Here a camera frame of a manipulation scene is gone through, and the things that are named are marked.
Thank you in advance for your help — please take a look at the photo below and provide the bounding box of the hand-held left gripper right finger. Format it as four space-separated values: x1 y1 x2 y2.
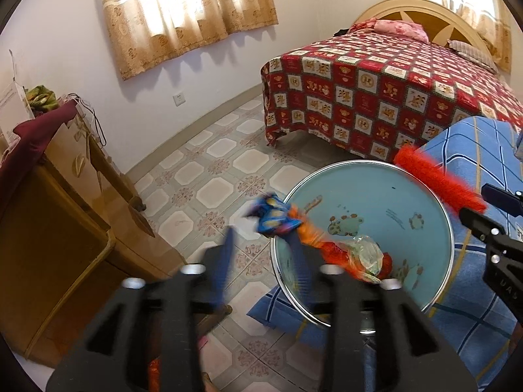
285 232 479 392

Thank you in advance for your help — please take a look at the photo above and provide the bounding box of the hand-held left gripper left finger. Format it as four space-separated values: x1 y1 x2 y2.
46 226 238 392

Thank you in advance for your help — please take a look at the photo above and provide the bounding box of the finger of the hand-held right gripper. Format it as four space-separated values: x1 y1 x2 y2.
458 208 503 248
481 183 523 213

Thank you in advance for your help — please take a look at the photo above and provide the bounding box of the blue snack wrapper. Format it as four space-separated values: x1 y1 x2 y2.
245 193 305 237

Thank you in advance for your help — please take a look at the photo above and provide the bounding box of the red plastic wrapper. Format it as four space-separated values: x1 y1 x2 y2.
394 144 488 215

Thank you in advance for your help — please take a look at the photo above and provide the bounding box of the light blue enamel basin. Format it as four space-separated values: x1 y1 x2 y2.
270 159 454 328

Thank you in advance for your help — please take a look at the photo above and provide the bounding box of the wooden furniture leg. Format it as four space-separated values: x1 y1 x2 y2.
196 304 234 336

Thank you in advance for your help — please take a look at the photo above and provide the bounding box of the clear plastic bag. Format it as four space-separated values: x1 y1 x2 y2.
342 234 385 275

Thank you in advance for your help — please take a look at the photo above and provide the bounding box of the blue plaid cloth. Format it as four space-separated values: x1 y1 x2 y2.
247 116 523 392

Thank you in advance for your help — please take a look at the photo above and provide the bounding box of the red plastic scrap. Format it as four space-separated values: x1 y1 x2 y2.
148 358 161 392

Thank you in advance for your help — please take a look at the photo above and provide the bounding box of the grey striped pillow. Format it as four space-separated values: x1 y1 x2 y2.
447 39 500 74

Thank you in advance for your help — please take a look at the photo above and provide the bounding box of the brown wooden cabinet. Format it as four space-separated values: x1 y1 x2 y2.
0 158 187 369

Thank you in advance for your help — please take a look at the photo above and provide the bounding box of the beige wooden dresser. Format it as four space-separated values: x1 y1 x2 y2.
43 101 148 214

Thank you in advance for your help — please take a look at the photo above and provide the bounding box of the bed with red checkered cover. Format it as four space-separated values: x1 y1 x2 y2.
261 32 523 163

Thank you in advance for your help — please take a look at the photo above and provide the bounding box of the beige patterned curtain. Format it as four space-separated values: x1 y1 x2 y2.
396 0 514 74
96 0 280 82

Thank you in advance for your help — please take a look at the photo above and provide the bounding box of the pink pillow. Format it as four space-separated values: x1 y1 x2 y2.
373 20 430 42

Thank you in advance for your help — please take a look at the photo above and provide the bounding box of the cream wooden headboard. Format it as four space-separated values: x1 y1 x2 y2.
353 0 488 50

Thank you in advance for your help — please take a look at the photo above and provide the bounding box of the red pink cloth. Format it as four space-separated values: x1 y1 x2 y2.
347 20 377 36

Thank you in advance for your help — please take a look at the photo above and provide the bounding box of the maroon cloth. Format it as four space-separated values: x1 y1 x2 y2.
0 100 78 173

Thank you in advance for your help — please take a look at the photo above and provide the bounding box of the green patterned cloth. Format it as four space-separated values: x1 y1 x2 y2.
26 85 58 113

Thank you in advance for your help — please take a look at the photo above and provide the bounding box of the white cardboard box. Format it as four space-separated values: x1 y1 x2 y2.
0 49 36 144

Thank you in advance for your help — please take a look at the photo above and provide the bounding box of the black cable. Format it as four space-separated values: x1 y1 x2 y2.
66 93 107 148

